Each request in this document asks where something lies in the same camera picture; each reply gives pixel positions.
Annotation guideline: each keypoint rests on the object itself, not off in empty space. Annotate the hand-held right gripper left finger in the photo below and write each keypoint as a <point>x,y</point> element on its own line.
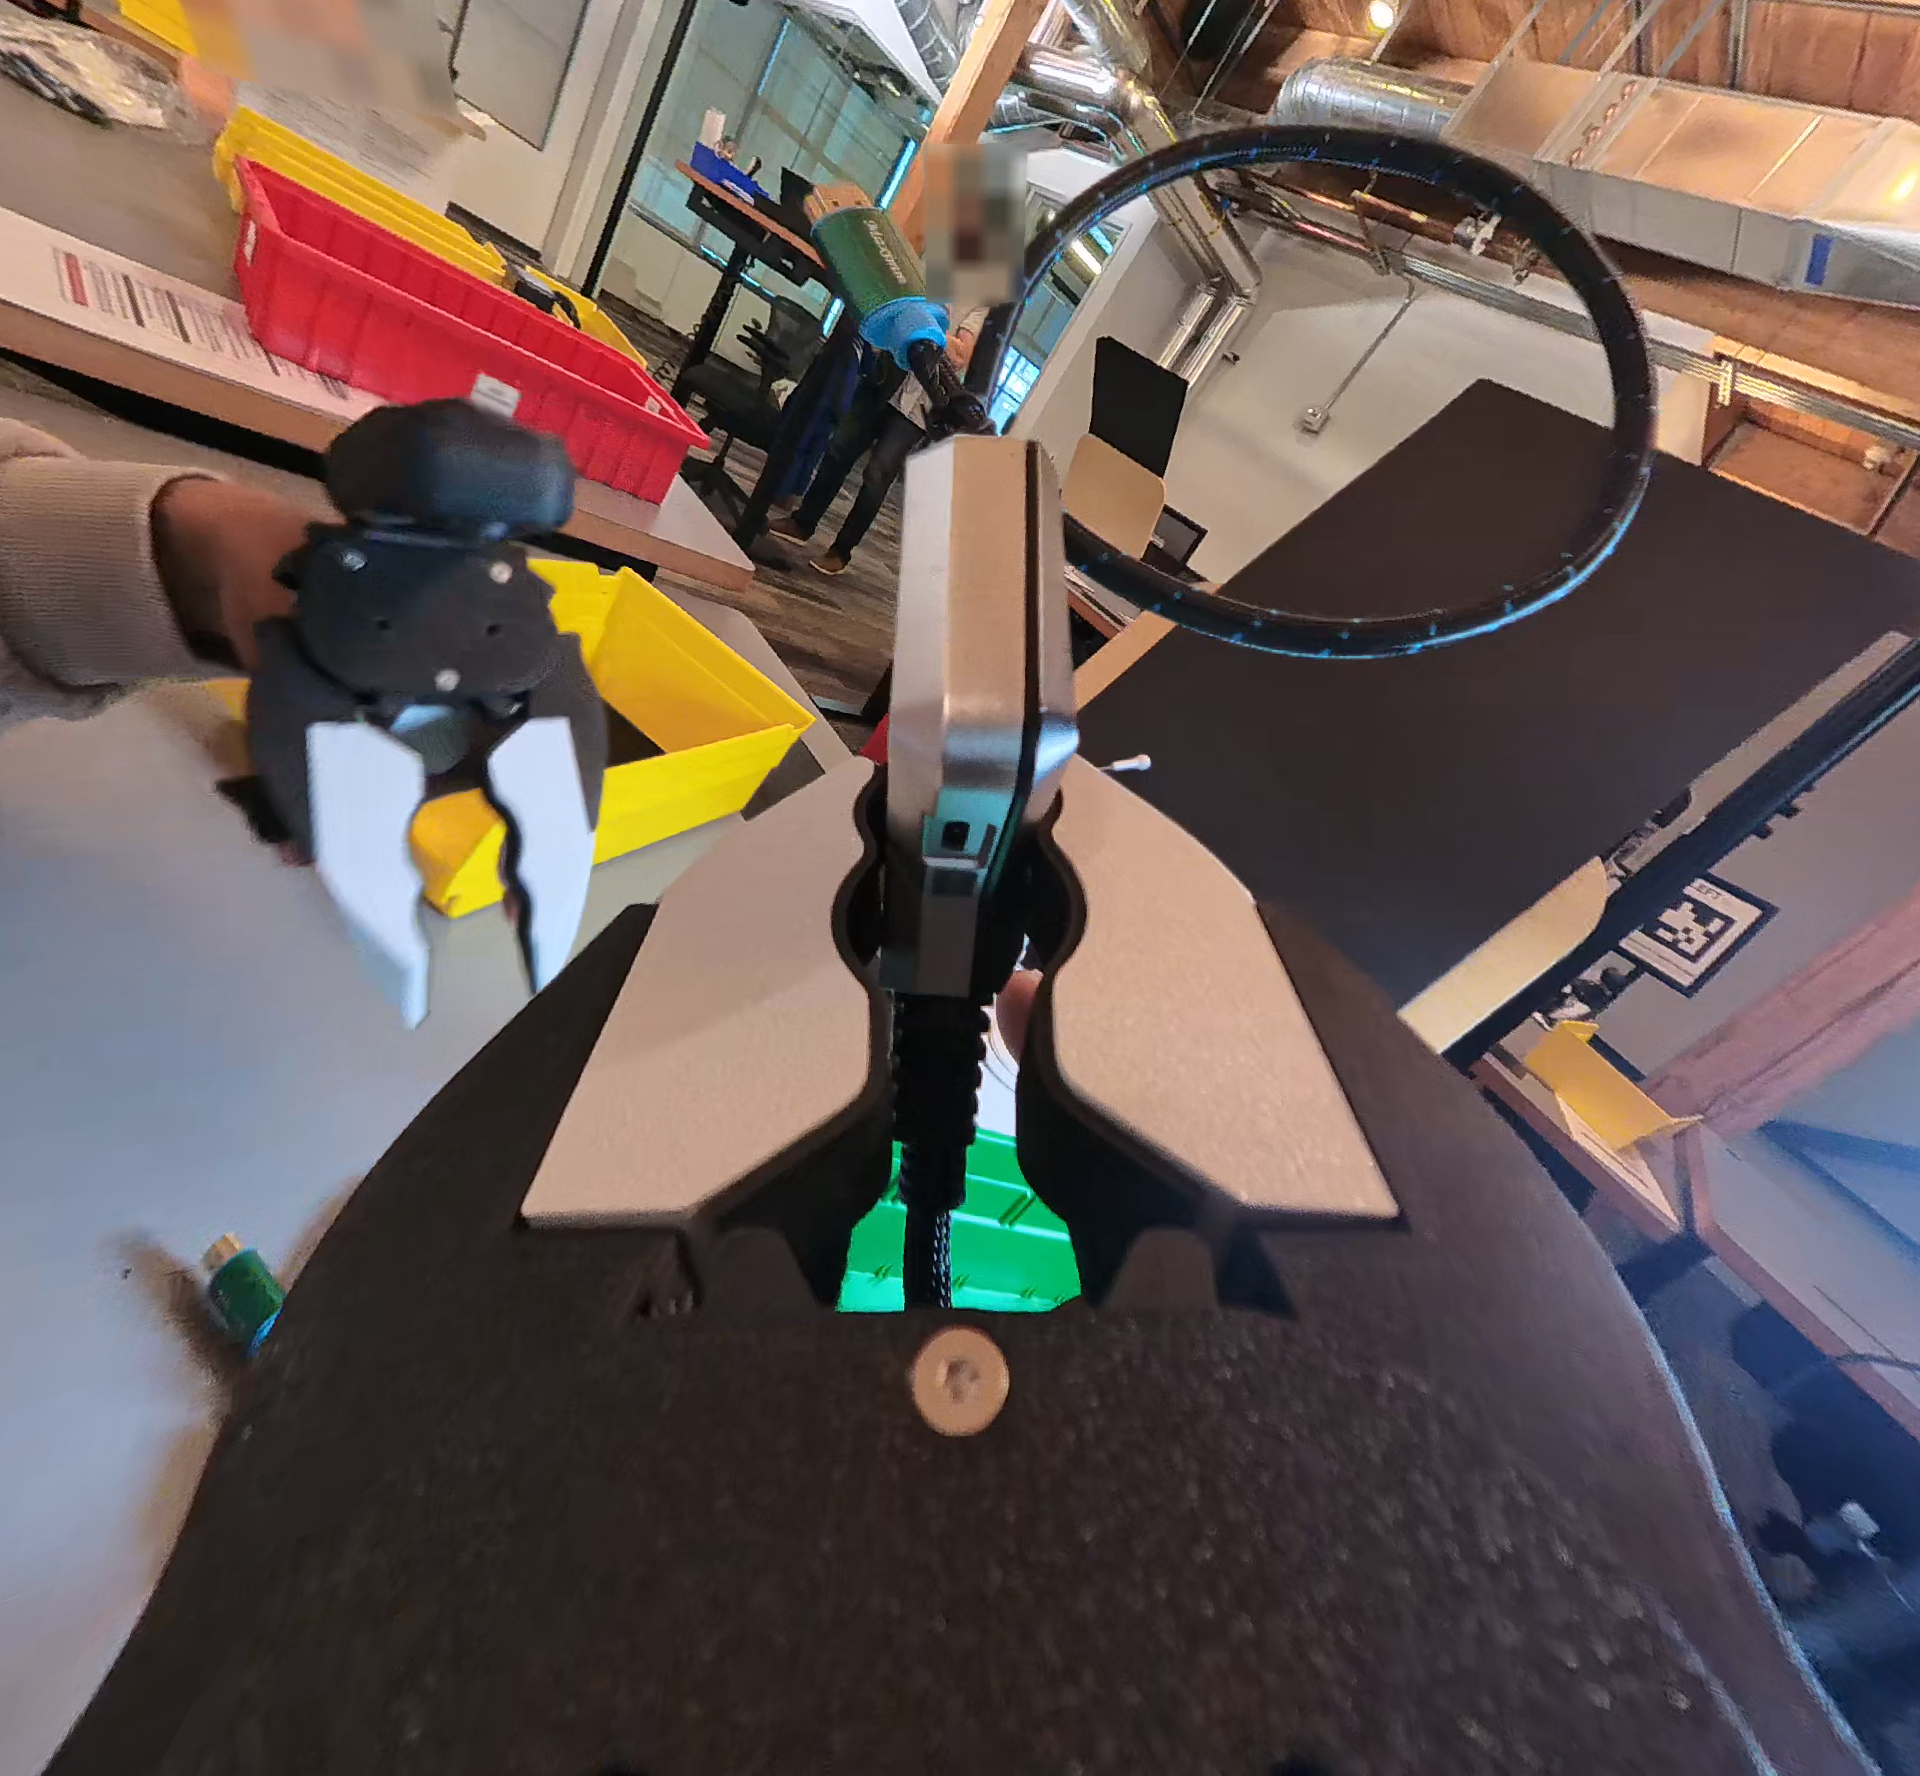
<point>722,1056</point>

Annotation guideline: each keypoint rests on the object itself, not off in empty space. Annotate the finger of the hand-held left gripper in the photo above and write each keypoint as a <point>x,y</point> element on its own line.
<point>367,848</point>
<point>552,831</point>

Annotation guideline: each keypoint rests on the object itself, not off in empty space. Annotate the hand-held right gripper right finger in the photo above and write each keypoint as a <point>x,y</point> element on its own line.
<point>1184,1056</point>

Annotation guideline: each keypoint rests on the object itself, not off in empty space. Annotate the yellow plastic bin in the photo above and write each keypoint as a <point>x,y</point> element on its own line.
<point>300,149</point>
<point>690,696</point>

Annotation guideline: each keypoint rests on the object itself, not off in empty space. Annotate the green plastic bin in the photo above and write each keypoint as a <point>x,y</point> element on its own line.
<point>1019,1221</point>

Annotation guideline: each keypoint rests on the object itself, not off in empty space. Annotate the person's left forearm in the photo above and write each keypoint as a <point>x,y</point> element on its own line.
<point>77,561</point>

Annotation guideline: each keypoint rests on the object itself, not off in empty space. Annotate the person's left hand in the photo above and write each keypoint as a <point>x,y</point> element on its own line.
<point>223,561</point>

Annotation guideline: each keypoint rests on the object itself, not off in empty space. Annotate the red plastic bin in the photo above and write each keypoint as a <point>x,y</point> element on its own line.
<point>420,306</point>

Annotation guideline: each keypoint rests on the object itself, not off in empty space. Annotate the white printed paper sheet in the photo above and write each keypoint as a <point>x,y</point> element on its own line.
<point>151,299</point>

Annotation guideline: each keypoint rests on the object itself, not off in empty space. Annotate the small yellow holder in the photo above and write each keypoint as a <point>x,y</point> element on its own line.
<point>1591,1081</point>

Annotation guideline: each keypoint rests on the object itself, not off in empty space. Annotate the black office chair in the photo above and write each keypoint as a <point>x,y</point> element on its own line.
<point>757,380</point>

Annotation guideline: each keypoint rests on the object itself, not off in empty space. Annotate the wooden top desk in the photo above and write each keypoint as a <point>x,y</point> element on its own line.
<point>751,195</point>
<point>1650,1174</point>

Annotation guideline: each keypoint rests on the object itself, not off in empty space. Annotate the black and white marker tag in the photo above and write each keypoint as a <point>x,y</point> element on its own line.
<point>1703,935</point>

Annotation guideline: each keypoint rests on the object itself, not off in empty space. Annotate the black stand pole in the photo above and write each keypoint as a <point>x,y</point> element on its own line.
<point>1770,786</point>

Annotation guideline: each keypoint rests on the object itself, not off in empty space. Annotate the round silver vent pipe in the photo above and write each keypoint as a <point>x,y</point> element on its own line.
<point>1081,82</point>

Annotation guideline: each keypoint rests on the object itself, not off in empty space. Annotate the black board with wooden frame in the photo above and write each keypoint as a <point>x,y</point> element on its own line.
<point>1135,405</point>
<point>1423,754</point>

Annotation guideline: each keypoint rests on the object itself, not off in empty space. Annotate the silver air duct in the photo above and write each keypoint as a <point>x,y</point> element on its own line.
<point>1682,155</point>

